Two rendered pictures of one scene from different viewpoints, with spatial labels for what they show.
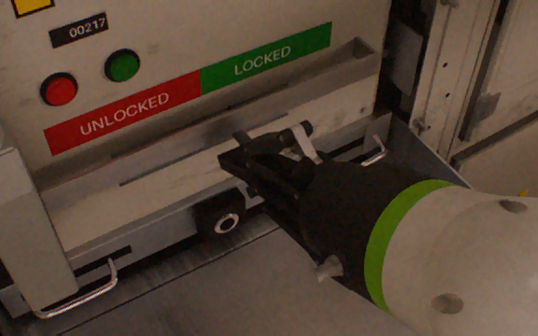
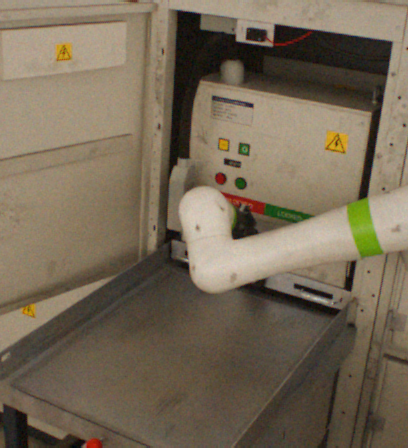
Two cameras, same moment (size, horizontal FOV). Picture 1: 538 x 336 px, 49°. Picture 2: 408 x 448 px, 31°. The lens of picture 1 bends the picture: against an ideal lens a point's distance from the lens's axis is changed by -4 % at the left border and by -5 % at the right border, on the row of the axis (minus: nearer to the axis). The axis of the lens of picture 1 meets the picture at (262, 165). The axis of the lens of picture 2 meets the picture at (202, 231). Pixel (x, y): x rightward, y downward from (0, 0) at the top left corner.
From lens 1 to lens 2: 1.60 m
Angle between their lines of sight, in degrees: 52
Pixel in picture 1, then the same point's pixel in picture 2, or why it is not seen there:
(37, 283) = (172, 216)
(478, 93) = (393, 308)
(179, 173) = not seen: hidden behind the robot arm
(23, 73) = (213, 166)
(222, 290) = (229, 296)
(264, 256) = (254, 301)
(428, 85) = (360, 279)
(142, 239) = not seen: hidden behind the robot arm
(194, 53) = (264, 195)
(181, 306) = not seen: hidden behind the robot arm
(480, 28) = (391, 263)
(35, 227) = (179, 194)
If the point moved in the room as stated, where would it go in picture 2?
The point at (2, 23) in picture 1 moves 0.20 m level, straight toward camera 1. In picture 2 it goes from (214, 148) to (172, 166)
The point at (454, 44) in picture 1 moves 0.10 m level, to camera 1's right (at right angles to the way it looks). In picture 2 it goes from (373, 262) to (402, 279)
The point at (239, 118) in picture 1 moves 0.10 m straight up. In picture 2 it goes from (264, 224) to (268, 189)
